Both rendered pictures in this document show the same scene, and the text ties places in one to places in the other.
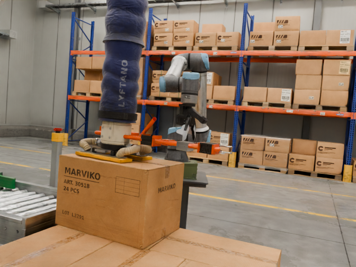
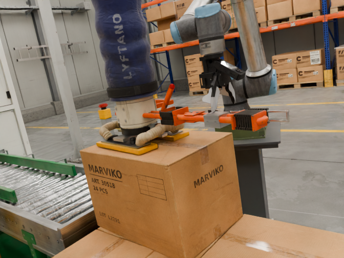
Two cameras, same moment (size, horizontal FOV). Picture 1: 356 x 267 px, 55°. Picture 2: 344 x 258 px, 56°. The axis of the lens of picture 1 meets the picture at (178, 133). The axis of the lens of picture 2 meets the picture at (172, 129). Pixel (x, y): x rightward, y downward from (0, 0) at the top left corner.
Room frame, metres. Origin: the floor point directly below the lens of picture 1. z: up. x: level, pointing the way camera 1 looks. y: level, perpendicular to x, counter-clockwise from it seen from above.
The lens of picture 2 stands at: (0.66, -0.24, 1.30)
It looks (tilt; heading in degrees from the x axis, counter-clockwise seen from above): 13 degrees down; 19
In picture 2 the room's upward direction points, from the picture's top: 10 degrees counter-clockwise
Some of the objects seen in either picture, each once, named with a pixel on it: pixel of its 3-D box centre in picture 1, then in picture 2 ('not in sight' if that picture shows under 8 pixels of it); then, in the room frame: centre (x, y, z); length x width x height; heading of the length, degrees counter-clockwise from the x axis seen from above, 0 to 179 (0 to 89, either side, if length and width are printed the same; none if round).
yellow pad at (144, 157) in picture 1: (125, 152); (156, 130); (2.06, 0.31, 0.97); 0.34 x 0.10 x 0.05; 59
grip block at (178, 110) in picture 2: (151, 140); (174, 115); (1.85, 0.14, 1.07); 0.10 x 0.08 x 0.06; 149
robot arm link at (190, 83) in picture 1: (190, 83); (209, 22); (1.83, -0.05, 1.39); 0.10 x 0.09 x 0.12; 173
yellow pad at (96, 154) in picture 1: (103, 153); (124, 142); (1.90, 0.41, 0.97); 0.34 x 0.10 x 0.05; 59
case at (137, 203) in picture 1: (121, 193); (159, 183); (1.96, 0.30, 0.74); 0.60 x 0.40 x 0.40; 63
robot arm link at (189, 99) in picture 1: (188, 99); (212, 47); (1.83, -0.04, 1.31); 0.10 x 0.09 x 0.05; 156
